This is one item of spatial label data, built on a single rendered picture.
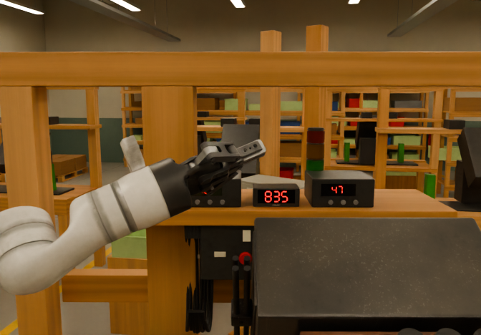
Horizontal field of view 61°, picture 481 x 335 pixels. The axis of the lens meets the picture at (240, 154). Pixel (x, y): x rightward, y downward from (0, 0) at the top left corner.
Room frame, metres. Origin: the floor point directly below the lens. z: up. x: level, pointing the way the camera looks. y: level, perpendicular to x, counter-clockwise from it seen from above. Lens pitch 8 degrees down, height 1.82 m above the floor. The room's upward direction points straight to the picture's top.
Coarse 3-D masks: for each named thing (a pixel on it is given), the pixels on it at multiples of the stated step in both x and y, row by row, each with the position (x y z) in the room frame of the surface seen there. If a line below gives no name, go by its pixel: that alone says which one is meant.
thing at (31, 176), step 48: (0, 96) 1.12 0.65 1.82; (144, 96) 1.12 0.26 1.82; (192, 96) 1.12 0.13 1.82; (48, 144) 1.19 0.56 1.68; (144, 144) 1.12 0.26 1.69; (192, 144) 1.12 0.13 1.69; (48, 192) 1.17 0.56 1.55; (192, 240) 1.12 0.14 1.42; (48, 288) 1.14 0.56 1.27; (192, 288) 1.12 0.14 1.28
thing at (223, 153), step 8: (208, 144) 0.51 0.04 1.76; (216, 144) 0.52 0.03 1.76; (224, 144) 0.54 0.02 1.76; (232, 144) 0.55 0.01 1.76; (216, 152) 0.51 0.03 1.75; (224, 152) 0.52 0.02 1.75; (208, 160) 0.50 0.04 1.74; (216, 160) 0.51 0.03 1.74; (224, 160) 0.53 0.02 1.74; (232, 160) 0.54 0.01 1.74
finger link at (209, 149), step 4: (204, 148) 0.51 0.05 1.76; (208, 148) 0.51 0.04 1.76; (212, 148) 0.51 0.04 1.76; (216, 148) 0.52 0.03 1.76; (200, 152) 0.51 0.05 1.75; (204, 152) 0.51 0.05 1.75; (208, 152) 0.50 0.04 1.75; (200, 156) 0.51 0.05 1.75; (204, 156) 0.51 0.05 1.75; (196, 160) 0.52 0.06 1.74; (200, 160) 0.51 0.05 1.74; (204, 160) 0.52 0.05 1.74; (192, 164) 0.52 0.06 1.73; (196, 164) 0.52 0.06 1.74
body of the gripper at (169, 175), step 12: (156, 168) 0.52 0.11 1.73; (168, 168) 0.51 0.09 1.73; (180, 168) 0.52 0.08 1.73; (192, 168) 0.51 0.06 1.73; (204, 168) 0.52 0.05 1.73; (216, 168) 0.54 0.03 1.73; (156, 180) 0.50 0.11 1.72; (168, 180) 0.50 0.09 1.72; (180, 180) 0.51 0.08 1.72; (192, 180) 0.53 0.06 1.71; (168, 192) 0.50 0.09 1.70; (180, 192) 0.51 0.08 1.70; (192, 192) 0.56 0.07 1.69; (168, 204) 0.50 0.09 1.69; (180, 204) 0.51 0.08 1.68; (192, 204) 0.53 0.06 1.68
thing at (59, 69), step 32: (0, 64) 1.12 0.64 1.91; (32, 64) 1.12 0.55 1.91; (64, 64) 1.12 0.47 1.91; (96, 64) 1.12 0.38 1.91; (128, 64) 1.12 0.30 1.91; (160, 64) 1.12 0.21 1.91; (192, 64) 1.12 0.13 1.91; (224, 64) 1.12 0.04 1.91; (256, 64) 1.11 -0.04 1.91; (288, 64) 1.11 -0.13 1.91; (320, 64) 1.11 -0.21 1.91; (352, 64) 1.11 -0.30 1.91; (384, 64) 1.11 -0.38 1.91; (416, 64) 1.11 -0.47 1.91; (448, 64) 1.11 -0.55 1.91; (480, 64) 1.11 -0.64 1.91
